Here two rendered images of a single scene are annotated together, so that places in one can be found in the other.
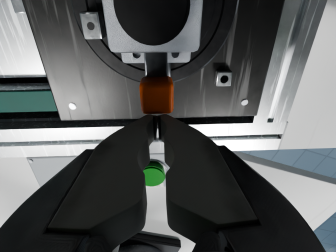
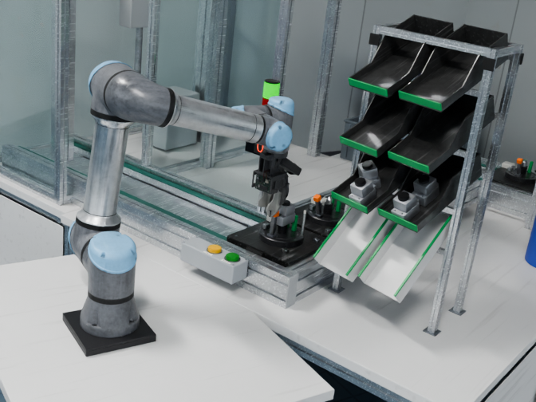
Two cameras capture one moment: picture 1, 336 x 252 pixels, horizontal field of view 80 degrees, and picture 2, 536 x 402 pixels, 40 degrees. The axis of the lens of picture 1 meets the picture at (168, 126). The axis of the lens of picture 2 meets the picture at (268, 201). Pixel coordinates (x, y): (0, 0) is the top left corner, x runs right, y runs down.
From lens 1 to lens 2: 2.24 m
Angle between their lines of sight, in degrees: 95
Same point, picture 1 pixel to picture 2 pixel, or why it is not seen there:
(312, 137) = (313, 334)
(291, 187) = (281, 355)
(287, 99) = (302, 269)
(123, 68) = (262, 233)
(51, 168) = (199, 241)
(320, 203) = (297, 380)
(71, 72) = (246, 233)
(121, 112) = (247, 242)
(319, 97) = (325, 321)
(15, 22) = not seen: hidden behind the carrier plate
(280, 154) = not seen: outside the picture
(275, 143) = (289, 276)
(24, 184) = not seen: hidden behind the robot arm
